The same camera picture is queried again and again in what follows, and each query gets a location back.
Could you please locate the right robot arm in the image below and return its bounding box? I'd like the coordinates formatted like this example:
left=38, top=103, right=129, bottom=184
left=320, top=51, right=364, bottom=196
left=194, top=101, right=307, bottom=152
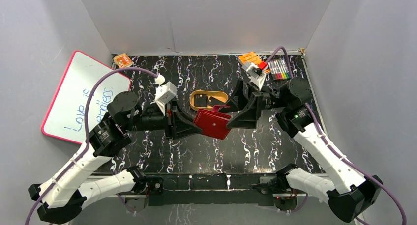
left=219, top=77, right=382, bottom=223

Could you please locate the pink framed whiteboard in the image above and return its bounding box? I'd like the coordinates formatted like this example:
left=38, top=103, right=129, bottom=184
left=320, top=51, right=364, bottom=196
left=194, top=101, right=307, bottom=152
left=41, top=51, right=131, bottom=144

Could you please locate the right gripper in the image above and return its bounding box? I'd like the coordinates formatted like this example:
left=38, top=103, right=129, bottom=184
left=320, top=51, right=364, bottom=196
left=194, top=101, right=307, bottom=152
left=218, top=78, right=289, bottom=129

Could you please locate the tan oval tray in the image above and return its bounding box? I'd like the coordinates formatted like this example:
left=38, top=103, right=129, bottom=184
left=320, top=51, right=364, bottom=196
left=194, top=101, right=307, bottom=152
left=190, top=90, right=229, bottom=111

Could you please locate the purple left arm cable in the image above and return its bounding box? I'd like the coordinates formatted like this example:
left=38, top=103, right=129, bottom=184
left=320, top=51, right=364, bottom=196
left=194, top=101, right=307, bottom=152
left=25, top=67, right=160, bottom=225

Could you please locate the small orange card box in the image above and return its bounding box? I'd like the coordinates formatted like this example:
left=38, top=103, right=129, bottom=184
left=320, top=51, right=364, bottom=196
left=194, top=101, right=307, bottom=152
left=113, top=53, right=134, bottom=68

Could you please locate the red card holder wallet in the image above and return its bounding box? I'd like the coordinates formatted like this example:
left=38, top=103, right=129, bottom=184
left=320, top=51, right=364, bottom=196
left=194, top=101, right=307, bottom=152
left=193, top=105, right=231, bottom=140

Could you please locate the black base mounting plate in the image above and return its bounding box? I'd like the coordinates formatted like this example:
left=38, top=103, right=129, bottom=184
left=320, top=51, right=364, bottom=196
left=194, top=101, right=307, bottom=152
left=116, top=172, right=308, bottom=207

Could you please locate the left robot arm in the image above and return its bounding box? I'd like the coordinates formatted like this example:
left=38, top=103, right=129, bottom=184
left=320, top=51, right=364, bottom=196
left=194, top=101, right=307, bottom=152
left=28, top=91, right=202, bottom=225

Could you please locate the black cards stack in tray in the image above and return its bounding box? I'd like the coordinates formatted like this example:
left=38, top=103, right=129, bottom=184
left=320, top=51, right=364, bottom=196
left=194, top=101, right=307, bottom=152
left=194, top=94, right=208, bottom=108

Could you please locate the orange book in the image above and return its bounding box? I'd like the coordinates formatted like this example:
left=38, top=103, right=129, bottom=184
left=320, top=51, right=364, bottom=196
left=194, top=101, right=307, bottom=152
left=238, top=52, right=271, bottom=74

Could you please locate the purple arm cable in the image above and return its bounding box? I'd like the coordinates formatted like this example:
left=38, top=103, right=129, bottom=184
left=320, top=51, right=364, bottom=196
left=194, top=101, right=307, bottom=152
left=265, top=46, right=407, bottom=225
left=25, top=67, right=160, bottom=225

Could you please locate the coloured marker pen pack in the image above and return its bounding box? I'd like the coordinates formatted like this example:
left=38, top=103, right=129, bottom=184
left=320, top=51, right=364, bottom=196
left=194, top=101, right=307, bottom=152
left=268, top=58, right=291, bottom=81

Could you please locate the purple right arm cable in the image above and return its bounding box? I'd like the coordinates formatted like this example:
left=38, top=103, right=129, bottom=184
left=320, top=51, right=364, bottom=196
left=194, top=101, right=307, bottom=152
left=265, top=46, right=407, bottom=225

